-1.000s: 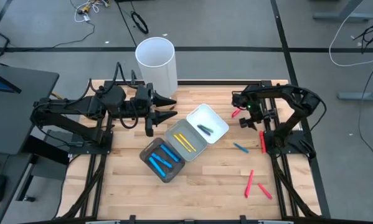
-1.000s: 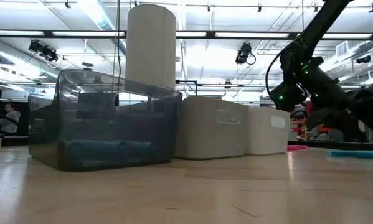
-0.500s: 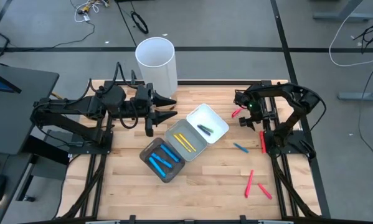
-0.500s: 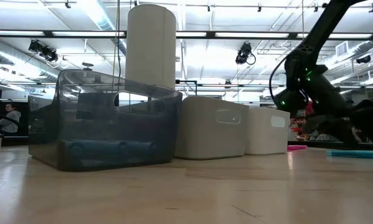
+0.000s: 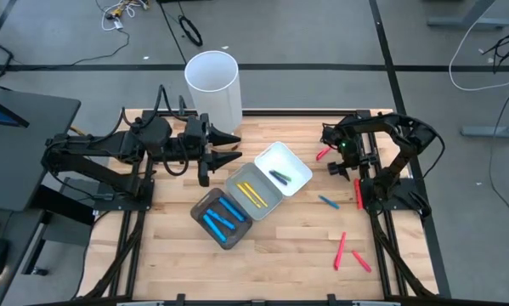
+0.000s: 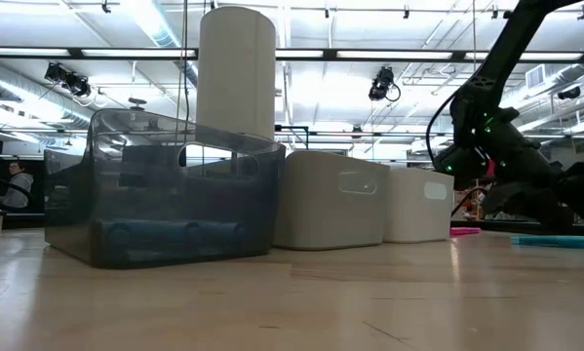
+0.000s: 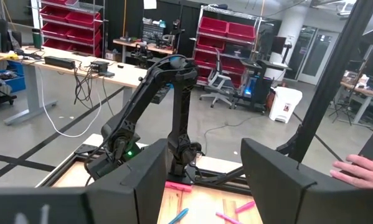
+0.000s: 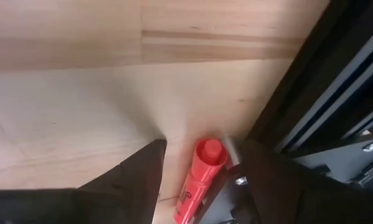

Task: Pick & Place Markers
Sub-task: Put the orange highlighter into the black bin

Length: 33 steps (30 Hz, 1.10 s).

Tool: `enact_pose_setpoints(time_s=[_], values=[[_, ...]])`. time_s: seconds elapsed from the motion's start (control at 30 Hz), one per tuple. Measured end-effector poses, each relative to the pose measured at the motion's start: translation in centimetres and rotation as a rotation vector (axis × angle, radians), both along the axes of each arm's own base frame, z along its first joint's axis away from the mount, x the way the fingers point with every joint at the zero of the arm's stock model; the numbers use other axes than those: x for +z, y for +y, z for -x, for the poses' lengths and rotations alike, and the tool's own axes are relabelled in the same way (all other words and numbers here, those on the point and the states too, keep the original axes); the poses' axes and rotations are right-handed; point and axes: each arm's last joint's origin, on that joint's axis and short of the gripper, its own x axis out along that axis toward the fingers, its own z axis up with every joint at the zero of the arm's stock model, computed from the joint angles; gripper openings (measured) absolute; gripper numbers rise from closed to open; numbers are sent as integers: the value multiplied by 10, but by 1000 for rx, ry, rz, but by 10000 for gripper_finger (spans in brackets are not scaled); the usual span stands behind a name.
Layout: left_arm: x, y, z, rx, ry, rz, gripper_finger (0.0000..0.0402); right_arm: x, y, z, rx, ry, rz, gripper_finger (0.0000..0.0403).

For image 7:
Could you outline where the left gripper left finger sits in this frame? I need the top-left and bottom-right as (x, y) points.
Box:
(0, 138), (170, 224)

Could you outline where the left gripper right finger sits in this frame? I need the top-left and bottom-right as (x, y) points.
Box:
(240, 138), (373, 224)

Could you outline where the teal highlighter marker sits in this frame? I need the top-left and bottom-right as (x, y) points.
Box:
(168, 207), (189, 224)

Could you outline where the wooden desk with grey legs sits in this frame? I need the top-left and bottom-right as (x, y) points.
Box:
(0, 46), (148, 126)

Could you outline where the person's hand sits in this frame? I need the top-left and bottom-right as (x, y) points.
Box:
(329, 154), (373, 190)

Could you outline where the small black box device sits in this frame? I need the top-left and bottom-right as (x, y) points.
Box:
(89, 60), (115, 78)

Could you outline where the white trash bin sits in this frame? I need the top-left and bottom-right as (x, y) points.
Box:
(268, 86), (303, 124)

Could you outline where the black power strip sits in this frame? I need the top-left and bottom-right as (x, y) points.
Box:
(44, 55), (77, 70)

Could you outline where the black computer tower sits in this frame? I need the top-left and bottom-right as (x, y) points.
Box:
(240, 60), (273, 113)

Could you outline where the wooden workbench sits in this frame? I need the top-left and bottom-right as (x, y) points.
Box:
(113, 37), (174, 63)

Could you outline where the white office chair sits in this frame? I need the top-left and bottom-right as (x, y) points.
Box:
(199, 49), (237, 109)

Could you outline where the blue storage crate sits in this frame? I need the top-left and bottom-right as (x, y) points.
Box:
(0, 60), (27, 93)

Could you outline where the shelf rack with red bins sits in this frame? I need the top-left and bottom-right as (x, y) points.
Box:
(38, 0), (106, 58)
(192, 4), (262, 88)

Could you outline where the cluttered wooden desk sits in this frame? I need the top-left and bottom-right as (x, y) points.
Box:
(340, 70), (373, 125)

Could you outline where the dark green tumbler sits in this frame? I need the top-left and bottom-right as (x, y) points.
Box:
(32, 28), (43, 50)

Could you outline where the white floor cable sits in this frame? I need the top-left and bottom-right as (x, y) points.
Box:
(36, 67), (103, 138)

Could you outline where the black cable bundle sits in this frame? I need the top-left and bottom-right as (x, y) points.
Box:
(72, 63), (115, 118)

